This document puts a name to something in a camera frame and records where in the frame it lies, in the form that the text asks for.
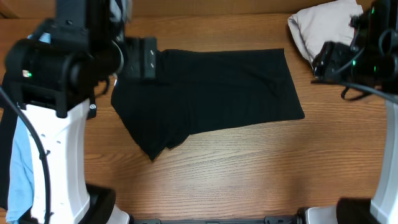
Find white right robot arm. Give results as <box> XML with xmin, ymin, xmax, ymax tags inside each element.
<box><xmin>215</xmin><ymin>47</ymin><xmax>387</xmax><ymax>218</ymax></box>

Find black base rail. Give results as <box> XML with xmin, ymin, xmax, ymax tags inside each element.
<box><xmin>133</xmin><ymin>215</ymin><xmax>305</xmax><ymax>224</ymax></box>

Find black t-shirt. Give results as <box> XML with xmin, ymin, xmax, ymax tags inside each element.
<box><xmin>111</xmin><ymin>49</ymin><xmax>305</xmax><ymax>159</ymax></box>

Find folded beige trousers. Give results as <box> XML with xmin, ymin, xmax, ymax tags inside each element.
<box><xmin>287</xmin><ymin>0</ymin><xmax>363</xmax><ymax>63</ymax></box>

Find black garment with logo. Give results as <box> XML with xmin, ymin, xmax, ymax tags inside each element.
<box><xmin>1</xmin><ymin>99</ymin><xmax>18</xmax><ymax>210</ymax></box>

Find light blue t-shirt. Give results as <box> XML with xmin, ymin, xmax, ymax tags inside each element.
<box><xmin>5</xmin><ymin>30</ymin><xmax>52</xmax><ymax>224</ymax></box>

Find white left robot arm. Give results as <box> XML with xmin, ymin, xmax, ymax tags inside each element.
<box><xmin>1</xmin><ymin>0</ymin><xmax>157</xmax><ymax>223</ymax></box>

